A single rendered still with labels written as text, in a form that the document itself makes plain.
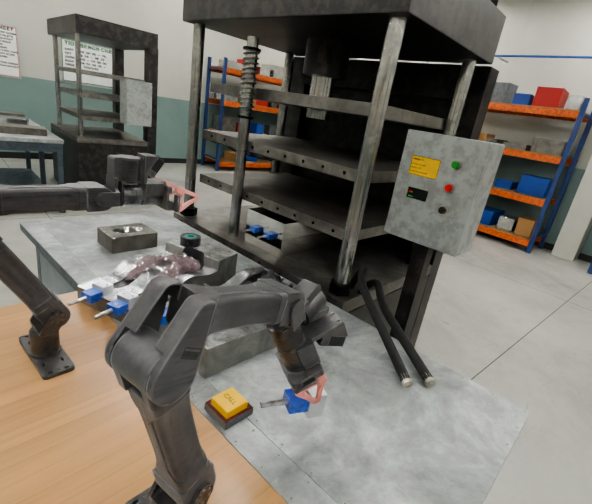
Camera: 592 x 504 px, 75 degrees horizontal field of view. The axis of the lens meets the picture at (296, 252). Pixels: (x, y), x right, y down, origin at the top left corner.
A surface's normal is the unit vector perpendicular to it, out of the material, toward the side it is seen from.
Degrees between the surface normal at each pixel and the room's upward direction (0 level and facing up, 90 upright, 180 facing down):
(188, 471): 79
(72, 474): 0
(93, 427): 0
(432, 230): 90
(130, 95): 90
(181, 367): 90
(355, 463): 0
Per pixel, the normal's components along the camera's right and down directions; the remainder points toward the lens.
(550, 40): -0.73, 0.13
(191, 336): 0.81, 0.32
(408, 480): 0.15, -0.93
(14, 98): 0.66, 0.36
